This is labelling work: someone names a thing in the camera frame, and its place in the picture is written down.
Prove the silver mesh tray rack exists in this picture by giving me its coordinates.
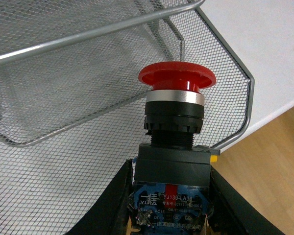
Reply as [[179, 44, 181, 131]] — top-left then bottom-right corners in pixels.
[[0, 0, 255, 235]]

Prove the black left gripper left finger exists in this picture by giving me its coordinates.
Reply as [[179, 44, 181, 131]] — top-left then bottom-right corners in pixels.
[[68, 159, 133, 235]]

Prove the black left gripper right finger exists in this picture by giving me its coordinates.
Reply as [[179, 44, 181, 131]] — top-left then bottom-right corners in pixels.
[[205, 164, 268, 235]]

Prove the red emergency stop button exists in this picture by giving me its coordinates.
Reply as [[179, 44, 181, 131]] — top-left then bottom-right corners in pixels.
[[128, 61, 220, 235]]

